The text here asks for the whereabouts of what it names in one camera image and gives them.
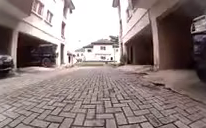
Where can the pale concrete apron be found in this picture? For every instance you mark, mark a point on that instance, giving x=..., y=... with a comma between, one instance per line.
x=34, y=70

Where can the dark car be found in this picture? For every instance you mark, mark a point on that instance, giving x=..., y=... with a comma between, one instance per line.
x=1, y=62

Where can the grey concrete apron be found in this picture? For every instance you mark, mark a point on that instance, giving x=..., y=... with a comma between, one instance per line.
x=179, y=80

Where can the white building with carport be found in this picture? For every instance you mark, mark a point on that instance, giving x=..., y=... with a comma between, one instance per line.
x=54, y=31

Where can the grey brick paved road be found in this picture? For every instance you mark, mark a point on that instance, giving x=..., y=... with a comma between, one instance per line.
x=91, y=100

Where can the white house with dark roof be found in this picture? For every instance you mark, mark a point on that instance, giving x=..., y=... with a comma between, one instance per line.
x=97, y=50

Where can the dark vehicle in carport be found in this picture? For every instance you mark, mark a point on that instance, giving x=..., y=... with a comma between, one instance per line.
x=44, y=53

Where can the beige building with carport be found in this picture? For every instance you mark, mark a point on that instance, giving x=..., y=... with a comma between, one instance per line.
x=137, y=24

